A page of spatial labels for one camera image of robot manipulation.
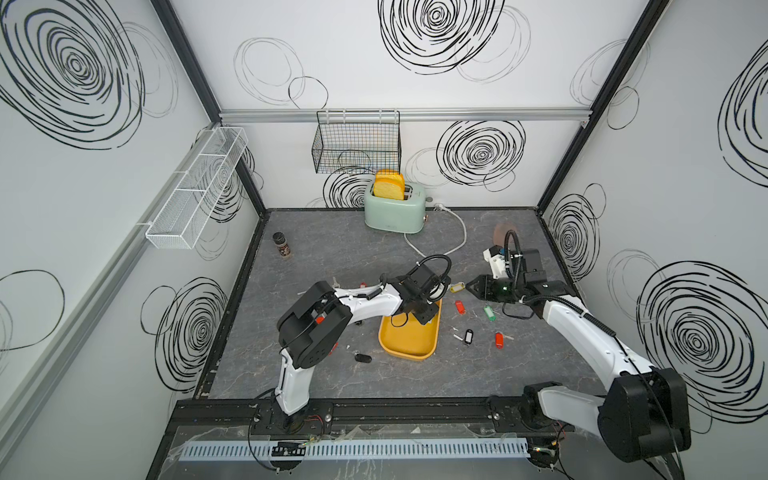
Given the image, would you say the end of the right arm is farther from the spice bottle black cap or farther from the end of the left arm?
the spice bottle black cap

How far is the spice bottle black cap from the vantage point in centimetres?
101

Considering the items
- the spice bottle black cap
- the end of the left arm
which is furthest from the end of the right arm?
the spice bottle black cap
